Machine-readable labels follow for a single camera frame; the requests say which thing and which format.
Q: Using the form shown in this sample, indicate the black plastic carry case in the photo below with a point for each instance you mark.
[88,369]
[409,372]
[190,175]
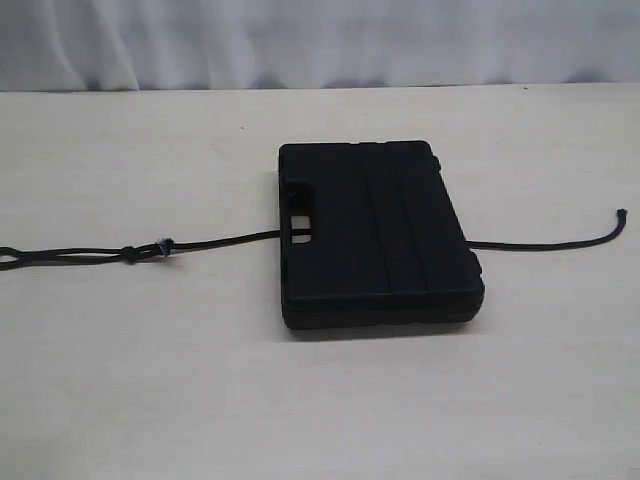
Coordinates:
[369,237]

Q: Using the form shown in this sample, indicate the white backdrop curtain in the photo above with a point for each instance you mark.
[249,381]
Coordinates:
[202,45]

